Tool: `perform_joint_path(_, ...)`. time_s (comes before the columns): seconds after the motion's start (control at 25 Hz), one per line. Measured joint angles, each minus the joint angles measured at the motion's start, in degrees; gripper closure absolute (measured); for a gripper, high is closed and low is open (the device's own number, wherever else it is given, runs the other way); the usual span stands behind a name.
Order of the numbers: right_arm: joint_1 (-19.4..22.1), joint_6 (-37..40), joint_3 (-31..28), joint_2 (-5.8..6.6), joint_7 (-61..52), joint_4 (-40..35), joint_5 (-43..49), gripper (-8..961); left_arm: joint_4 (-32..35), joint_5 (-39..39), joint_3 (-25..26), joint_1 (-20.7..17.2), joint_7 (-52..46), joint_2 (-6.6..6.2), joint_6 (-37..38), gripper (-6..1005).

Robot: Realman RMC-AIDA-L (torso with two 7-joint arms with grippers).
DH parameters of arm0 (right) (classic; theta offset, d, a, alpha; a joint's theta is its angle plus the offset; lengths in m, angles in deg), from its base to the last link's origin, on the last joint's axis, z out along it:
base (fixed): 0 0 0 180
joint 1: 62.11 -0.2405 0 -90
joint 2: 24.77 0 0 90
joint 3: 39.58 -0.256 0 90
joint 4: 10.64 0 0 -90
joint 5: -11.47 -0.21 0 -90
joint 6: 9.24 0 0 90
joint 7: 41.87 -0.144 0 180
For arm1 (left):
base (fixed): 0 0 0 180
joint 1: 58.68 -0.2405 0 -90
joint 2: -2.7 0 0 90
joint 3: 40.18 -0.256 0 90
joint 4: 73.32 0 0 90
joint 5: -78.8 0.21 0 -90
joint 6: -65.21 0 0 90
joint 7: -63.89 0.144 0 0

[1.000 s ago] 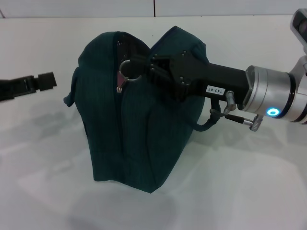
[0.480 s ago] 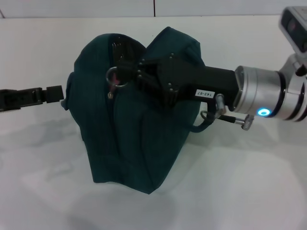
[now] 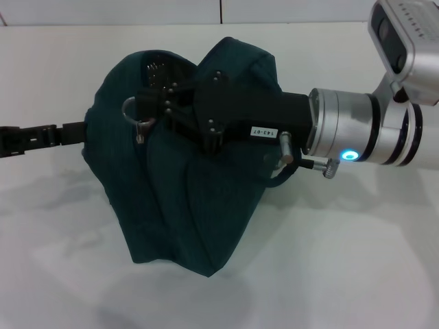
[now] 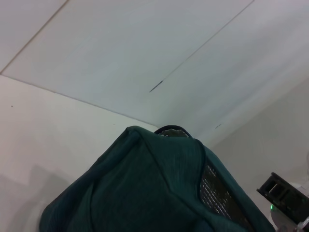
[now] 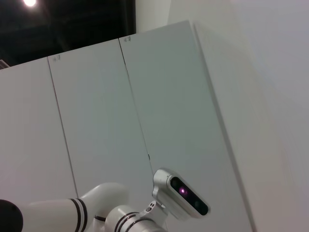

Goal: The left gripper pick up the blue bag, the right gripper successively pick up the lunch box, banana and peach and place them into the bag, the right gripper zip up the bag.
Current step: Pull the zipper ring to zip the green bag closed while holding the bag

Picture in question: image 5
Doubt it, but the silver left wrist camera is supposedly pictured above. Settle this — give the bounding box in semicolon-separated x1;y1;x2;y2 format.
141;168;211;220

